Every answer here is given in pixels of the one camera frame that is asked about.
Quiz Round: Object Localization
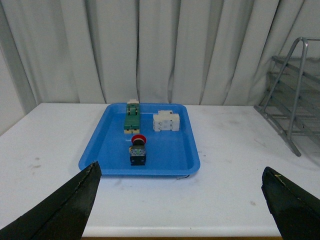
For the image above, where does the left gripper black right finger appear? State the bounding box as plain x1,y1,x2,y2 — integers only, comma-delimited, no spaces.
261,166,320,240

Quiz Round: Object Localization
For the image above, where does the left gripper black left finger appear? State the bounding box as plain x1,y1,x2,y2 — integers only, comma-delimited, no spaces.
0,162,102,240

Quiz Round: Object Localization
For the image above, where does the red emergency stop button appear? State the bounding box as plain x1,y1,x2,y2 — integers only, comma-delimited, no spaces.
129,134,147,166

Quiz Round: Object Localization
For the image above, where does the grey metal mesh rack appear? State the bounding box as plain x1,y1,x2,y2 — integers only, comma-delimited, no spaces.
254,37,320,157

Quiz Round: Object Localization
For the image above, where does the green relay module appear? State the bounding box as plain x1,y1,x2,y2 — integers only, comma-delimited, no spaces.
124,99,140,134

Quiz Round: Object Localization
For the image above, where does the blue plastic tray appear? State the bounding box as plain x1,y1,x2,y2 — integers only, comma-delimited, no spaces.
78,103,201,177

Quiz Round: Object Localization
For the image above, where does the white circuit breaker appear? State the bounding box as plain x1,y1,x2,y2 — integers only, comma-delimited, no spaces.
153,110,180,132

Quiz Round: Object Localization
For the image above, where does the white curtain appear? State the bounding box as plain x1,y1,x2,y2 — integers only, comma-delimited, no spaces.
0,0,320,137

